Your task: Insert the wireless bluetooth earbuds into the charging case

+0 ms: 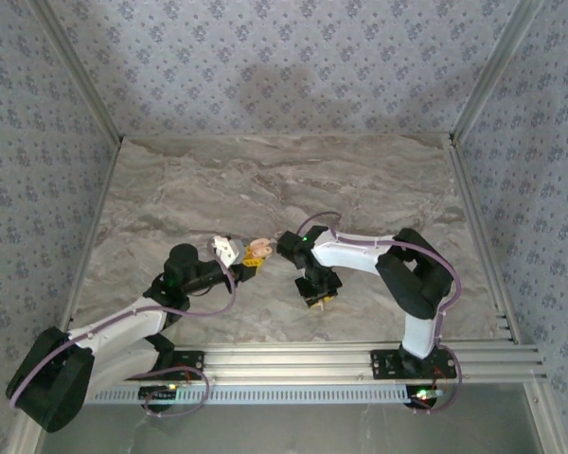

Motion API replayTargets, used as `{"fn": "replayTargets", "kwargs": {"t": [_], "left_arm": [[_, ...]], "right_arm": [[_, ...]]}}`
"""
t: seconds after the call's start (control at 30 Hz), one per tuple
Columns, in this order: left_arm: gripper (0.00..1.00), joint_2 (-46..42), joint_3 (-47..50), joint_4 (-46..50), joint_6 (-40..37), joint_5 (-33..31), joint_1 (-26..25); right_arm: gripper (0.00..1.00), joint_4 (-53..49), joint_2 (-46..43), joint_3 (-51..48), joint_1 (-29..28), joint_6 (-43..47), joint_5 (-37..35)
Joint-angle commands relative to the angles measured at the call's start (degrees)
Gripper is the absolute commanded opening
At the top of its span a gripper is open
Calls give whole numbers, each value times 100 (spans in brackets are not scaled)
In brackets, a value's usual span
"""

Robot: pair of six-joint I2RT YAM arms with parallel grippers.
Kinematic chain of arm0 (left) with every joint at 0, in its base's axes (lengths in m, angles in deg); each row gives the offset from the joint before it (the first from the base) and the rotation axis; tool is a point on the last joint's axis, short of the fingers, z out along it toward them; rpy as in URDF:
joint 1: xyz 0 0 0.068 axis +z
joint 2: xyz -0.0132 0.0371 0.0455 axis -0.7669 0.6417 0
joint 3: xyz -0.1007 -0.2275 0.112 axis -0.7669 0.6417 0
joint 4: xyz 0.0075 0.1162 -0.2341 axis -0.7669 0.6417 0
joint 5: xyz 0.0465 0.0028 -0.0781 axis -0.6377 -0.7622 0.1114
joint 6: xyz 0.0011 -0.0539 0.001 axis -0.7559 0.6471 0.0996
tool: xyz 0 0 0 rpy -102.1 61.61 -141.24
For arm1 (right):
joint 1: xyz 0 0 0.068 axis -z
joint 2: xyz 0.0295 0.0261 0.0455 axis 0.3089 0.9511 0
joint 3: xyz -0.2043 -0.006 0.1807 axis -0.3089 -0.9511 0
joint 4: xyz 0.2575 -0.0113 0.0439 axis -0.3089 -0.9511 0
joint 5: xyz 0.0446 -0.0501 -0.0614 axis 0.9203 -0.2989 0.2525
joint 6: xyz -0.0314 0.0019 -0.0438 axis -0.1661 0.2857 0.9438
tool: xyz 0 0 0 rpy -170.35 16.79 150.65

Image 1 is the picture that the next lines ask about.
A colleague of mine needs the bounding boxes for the pink earbud charging case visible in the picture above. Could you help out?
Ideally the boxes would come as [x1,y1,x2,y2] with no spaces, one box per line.
[248,237,275,259]

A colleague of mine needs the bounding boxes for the grey metal sheet panel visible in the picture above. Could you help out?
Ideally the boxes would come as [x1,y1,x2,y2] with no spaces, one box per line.
[35,404,548,454]

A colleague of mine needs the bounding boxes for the black controller board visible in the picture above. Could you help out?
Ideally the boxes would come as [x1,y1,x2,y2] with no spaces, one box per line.
[138,385,180,401]
[406,385,444,409]

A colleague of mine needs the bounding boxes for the long purple left arm cable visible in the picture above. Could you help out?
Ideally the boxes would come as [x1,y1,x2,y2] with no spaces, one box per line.
[8,253,240,410]

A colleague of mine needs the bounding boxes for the long purple arm cable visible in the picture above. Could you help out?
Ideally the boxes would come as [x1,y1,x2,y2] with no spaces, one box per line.
[8,253,240,410]
[298,211,463,351]

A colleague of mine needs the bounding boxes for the long purple right arm cable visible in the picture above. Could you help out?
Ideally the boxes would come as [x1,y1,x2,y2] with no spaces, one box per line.
[298,211,463,351]

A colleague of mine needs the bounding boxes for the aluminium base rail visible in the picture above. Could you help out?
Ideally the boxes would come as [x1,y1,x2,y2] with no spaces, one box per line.
[92,340,550,384]

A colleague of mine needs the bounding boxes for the aluminium table edge rail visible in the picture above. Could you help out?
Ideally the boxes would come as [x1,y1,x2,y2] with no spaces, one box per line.
[7,136,124,454]
[444,134,567,454]

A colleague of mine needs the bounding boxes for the grey slotted cable duct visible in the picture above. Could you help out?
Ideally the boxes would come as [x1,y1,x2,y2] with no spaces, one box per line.
[82,383,439,407]

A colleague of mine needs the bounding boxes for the short purple cable loop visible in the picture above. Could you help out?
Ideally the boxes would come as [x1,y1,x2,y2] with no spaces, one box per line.
[141,366,210,418]
[409,352,464,416]

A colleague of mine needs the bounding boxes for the aluminium corner post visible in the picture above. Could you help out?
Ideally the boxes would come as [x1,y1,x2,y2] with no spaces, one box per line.
[448,0,548,143]
[27,0,125,146]

